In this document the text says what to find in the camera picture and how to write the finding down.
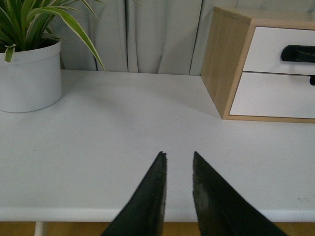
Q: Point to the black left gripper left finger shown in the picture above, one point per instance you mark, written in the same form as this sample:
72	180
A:
143	215

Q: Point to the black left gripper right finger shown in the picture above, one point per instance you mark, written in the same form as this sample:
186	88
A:
221	210

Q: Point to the white drawer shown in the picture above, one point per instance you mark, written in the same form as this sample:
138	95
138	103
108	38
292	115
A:
274	95
267	45

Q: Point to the white table leg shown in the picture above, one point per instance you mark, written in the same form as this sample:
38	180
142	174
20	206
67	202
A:
41	228

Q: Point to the white plant pot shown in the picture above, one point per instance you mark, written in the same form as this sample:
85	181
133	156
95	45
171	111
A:
32	80

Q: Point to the grey curtain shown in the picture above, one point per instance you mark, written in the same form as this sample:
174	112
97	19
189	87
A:
150	36

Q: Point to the green spider plant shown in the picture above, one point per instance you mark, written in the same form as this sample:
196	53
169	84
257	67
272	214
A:
26	25

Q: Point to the black lower drawer handle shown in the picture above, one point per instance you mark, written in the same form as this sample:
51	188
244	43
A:
312	80

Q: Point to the black drawer handle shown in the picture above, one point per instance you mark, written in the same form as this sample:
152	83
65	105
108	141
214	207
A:
312	80
298	53

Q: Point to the black upper drawer handle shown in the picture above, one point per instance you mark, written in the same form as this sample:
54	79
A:
298	53

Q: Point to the wooden drawer cabinet frame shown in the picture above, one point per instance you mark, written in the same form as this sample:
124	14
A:
229	40

